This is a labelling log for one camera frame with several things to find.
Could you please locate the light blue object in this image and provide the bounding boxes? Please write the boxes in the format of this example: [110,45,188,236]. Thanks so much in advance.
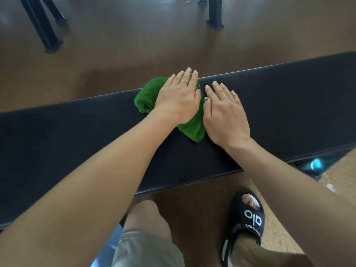
[90,225,123,267]

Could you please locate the black slide sandal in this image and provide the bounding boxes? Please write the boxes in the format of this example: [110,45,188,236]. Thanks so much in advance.
[221,191,266,267]

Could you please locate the person's right hand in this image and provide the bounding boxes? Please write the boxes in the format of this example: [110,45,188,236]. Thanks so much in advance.
[203,81,251,149]

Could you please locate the person's left forearm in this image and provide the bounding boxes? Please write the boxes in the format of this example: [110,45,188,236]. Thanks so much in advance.
[0,108,179,267]

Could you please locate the person's leg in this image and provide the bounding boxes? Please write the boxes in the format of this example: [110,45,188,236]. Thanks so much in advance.
[230,194,315,267]
[122,200,173,240]

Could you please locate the black angled furniture leg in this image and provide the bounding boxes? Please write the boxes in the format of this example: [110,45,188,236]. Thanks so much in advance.
[18,0,67,54]

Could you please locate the green terry cloth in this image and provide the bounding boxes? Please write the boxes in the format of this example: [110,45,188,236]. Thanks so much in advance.
[134,77,206,143]

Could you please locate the black padded bench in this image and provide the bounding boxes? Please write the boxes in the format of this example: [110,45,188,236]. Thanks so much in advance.
[0,51,356,231]

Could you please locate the grey shorts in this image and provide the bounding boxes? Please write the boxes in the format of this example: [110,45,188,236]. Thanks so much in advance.
[111,231,186,267]

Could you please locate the person's right forearm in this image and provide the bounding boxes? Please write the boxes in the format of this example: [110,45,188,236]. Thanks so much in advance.
[222,137,356,267]

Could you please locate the person's right leg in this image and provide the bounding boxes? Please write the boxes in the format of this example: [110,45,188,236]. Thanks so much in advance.
[230,194,315,267]

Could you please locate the person's left hand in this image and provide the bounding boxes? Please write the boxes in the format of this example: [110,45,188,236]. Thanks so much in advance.
[154,67,201,126]

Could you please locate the person's left leg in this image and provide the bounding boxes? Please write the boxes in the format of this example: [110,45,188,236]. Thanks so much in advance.
[122,200,173,240]

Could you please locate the black straight furniture leg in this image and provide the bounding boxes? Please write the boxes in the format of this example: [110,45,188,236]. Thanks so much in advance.
[206,0,225,31]

